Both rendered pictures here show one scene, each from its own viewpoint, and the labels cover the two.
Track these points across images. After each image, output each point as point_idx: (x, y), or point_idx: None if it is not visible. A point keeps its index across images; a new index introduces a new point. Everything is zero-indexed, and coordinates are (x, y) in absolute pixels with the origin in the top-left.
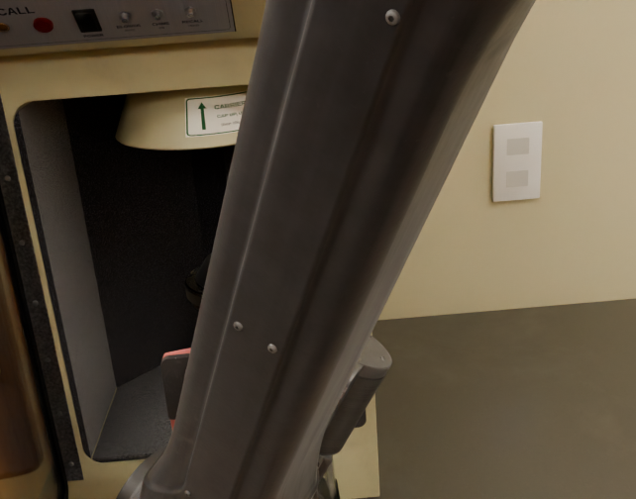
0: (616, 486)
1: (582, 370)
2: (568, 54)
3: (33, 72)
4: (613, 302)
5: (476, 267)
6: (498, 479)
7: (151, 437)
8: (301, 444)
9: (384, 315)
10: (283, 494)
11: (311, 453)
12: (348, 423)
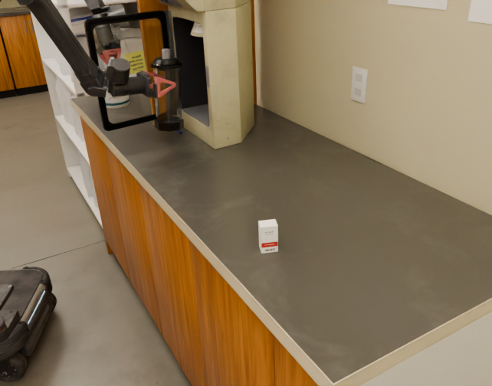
0: (244, 174)
1: (309, 162)
2: (378, 43)
3: (173, 9)
4: (375, 161)
5: (346, 125)
6: (234, 160)
7: (194, 111)
8: (63, 54)
9: (320, 132)
10: (73, 66)
11: (79, 63)
12: (115, 77)
